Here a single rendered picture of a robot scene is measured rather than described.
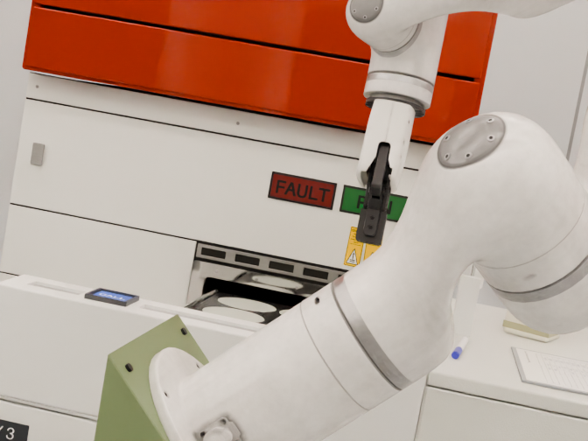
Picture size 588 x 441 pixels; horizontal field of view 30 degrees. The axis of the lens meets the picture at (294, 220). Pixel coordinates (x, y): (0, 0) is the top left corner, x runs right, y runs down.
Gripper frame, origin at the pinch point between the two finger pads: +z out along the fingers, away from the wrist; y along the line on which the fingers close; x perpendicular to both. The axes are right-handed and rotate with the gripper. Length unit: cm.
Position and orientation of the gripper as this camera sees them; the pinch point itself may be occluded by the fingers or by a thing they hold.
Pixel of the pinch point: (371, 227)
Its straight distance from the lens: 134.5
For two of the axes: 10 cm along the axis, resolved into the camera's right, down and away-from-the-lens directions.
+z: -2.0, 9.7, -1.0
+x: 9.7, 1.9, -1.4
